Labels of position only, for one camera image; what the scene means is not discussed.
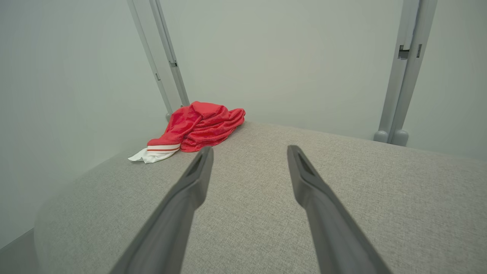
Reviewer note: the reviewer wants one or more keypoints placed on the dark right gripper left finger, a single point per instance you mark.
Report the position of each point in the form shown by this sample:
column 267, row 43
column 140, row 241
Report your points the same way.
column 163, row 243

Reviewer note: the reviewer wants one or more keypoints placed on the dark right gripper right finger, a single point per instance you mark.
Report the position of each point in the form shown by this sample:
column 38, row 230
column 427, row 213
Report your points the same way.
column 335, row 239

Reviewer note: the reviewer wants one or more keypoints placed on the red shirt with white sleeves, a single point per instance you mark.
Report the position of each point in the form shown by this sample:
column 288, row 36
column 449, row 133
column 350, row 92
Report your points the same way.
column 201, row 125

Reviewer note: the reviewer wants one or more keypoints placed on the grey partition post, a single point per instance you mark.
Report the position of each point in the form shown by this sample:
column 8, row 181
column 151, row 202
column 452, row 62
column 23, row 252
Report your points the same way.
column 408, row 87
column 393, row 87
column 171, row 53
column 158, row 64

